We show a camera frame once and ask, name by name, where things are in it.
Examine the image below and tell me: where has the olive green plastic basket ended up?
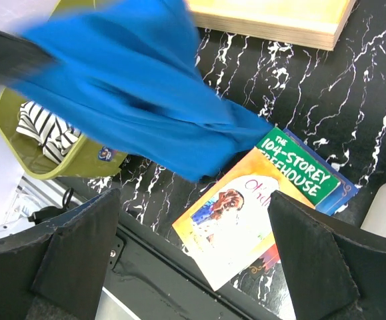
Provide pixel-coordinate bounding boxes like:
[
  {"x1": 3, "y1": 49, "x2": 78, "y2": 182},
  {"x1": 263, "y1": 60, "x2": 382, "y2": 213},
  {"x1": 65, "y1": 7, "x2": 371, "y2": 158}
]
[{"x1": 0, "y1": 0, "x2": 129, "y2": 181}]

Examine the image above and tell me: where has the wooden clothes rack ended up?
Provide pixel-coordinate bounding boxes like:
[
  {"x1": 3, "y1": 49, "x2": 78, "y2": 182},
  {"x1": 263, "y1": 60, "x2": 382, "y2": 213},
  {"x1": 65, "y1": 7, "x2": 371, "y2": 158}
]
[{"x1": 187, "y1": 0, "x2": 355, "y2": 51}]

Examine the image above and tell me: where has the orange Othello book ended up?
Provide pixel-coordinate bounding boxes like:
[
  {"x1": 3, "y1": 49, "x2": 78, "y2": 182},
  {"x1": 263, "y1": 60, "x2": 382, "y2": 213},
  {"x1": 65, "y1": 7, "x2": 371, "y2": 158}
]
[{"x1": 173, "y1": 148, "x2": 312, "y2": 291}]

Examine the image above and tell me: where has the striped black white tank top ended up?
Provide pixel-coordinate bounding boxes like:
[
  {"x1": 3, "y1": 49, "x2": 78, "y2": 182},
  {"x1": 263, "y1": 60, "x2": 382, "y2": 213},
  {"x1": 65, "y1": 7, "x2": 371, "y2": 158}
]
[{"x1": 16, "y1": 101, "x2": 81, "y2": 164}]

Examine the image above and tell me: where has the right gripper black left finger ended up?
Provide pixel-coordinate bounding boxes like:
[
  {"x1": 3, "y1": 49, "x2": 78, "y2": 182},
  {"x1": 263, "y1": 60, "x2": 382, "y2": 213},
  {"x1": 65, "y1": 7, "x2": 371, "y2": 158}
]
[{"x1": 0, "y1": 189, "x2": 120, "y2": 319}]

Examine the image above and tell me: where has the blue tank top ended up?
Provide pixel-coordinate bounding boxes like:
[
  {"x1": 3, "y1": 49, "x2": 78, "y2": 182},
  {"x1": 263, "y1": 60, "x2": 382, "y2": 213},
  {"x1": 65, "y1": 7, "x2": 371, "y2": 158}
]
[{"x1": 12, "y1": 1, "x2": 272, "y2": 181}]

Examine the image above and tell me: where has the blue storey treehouse book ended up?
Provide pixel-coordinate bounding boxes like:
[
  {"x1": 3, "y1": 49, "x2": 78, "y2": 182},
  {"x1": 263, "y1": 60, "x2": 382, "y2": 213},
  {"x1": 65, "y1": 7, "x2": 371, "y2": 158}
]
[{"x1": 229, "y1": 126, "x2": 360, "y2": 284}]

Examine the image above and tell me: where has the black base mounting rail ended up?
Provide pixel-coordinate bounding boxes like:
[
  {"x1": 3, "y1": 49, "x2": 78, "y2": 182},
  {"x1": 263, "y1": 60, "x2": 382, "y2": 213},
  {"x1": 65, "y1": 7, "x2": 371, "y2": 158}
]
[{"x1": 55, "y1": 176, "x2": 280, "y2": 320}]

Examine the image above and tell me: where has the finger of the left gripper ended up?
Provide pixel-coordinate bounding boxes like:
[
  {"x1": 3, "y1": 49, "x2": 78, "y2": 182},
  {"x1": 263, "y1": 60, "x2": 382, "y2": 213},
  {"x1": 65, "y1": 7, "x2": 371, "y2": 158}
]
[{"x1": 0, "y1": 31, "x2": 54, "y2": 85}]

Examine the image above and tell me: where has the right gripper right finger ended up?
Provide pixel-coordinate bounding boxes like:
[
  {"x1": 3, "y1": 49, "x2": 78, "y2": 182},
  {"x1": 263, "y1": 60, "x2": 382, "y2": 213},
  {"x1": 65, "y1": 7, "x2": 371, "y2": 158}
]
[{"x1": 268, "y1": 191, "x2": 386, "y2": 319}]

